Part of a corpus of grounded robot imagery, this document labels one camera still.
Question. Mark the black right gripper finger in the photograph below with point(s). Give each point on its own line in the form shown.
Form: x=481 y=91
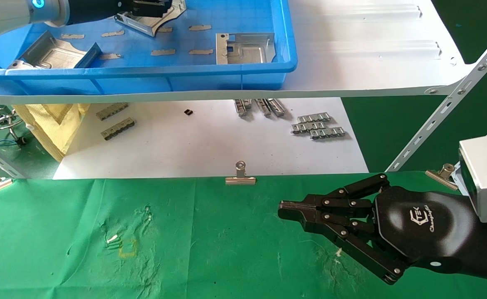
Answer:
x=363 y=249
x=301 y=207

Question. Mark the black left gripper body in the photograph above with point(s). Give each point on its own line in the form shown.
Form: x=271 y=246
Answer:
x=98 y=9

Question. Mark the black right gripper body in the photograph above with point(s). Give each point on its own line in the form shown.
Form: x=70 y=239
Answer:
x=422 y=226

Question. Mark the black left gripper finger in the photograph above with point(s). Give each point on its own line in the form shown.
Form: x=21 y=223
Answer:
x=152 y=11
x=150 y=2

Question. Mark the curved-edge stamped metal part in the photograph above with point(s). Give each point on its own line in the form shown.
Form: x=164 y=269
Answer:
x=143 y=25

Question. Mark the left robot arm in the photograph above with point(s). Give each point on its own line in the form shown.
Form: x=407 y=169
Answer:
x=2 y=14

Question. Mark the beige tape piece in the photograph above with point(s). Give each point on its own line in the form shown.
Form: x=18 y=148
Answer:
x=201 y=52
x=163 y=52
x=200 y=28
x=113 y=33
x=165 y=30
x=73 y=36

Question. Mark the stamped metal part with flanges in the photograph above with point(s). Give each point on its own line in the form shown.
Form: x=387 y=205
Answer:
x=56 y=54

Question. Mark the blue plastic bin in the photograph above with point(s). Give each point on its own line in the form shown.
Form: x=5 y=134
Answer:
x=185 y=83

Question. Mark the tan connector strip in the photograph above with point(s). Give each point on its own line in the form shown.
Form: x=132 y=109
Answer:
x=118 y=128
x=112 y=111

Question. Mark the square stamped metal part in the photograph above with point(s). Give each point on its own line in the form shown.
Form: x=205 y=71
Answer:
x=247 y=52

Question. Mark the white board sheet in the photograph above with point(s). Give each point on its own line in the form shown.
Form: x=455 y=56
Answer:
x=206 y=141

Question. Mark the long white perforated strut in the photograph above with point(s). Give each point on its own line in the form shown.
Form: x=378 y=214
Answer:
x=446 y=109

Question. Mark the green table cloth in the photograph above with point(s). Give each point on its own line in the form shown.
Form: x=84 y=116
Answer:
x=185 y=241

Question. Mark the yellow cloth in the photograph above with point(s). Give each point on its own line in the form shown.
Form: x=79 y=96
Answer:
x=60 y=128

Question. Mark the white metal shelf board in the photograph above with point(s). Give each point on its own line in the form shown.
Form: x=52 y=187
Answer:
x=351 y=62

